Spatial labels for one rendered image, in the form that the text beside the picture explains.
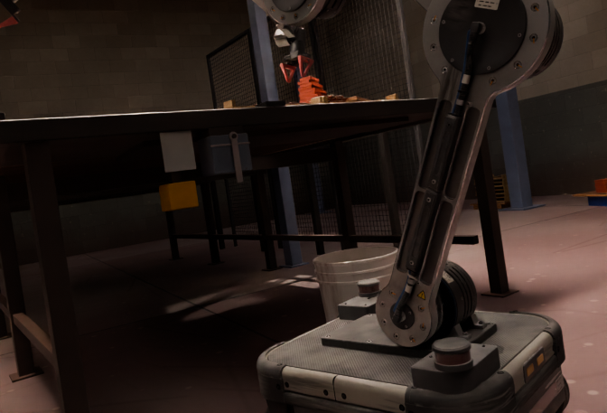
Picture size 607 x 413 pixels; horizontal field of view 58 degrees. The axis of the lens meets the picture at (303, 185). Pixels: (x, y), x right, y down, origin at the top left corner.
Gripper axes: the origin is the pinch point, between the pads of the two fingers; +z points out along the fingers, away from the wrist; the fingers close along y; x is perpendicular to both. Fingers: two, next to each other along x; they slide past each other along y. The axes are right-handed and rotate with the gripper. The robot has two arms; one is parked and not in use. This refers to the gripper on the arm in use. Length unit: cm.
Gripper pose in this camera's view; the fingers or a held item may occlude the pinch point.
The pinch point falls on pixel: (295, 78)
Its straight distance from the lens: 218.6
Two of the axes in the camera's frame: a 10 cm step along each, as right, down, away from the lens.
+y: -6.1, 0.6, 7.9
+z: -0.7, 9.9, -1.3
